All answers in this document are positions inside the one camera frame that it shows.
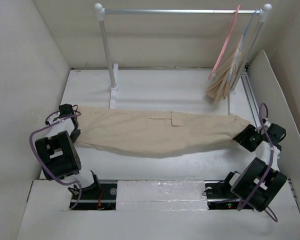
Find beige trousers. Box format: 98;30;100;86
76;106;250;158
205;35;244;104

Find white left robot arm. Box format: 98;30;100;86
32;103;102;199

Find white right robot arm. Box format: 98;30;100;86
221;120;287;212

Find beige trousers on hanger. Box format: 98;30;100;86
205;35;244;104

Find pink plastic hanger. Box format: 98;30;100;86
207;4;242;80

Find white clothes rack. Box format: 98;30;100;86
94;3;272;109

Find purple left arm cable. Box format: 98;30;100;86
29;111;83;208

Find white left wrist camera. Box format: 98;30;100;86
45;111;65;126

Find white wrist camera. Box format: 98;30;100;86
45;111;65;126
256;118;272;133

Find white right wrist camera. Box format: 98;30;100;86
256;118;272;133

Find aluminium side rail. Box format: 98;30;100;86
241;67;261;127

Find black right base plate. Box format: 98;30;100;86
202;171;240;210

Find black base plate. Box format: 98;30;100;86
68;182;118;211
202;171;240;210

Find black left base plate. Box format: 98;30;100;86
68;182;118;211

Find blue wire hanger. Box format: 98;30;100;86
227;9;263;91

